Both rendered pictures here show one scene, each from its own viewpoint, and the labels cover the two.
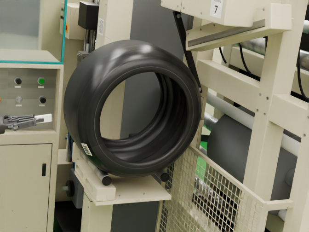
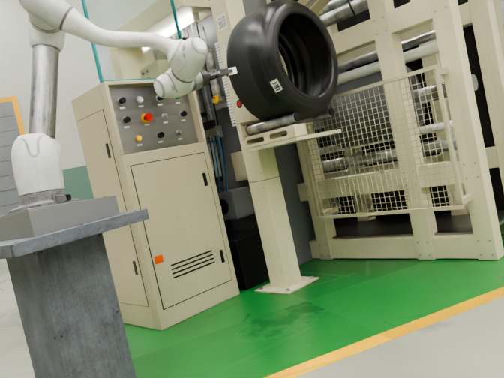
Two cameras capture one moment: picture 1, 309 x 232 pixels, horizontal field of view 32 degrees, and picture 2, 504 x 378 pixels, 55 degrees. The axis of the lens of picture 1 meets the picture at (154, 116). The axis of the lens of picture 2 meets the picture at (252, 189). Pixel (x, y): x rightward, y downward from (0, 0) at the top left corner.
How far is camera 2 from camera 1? 162 cm
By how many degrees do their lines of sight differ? 22
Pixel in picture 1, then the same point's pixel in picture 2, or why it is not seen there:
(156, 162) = (324, 94)
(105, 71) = (268, 14)
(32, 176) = (197, 187)
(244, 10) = not seen: outside the picture
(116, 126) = not seen: hidden behind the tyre
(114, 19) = (232, 9)
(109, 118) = not seen: hidden behind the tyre
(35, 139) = (190, 150)
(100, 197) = (298, 132)
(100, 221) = (277, 199)
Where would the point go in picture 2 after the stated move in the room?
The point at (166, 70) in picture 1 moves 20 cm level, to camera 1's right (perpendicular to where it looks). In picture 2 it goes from (307, 12) to (341, 7)
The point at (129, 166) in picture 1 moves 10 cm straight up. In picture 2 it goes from (310, 98) to (305, 78)
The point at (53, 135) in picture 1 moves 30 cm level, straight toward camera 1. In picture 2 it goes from (202, 144) to (226, 136)
